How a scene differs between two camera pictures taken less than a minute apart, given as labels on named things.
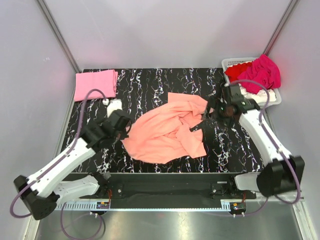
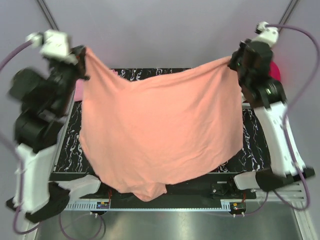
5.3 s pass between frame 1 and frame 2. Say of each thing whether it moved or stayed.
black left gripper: moved
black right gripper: moved
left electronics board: stayed
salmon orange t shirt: moved
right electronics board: stayed
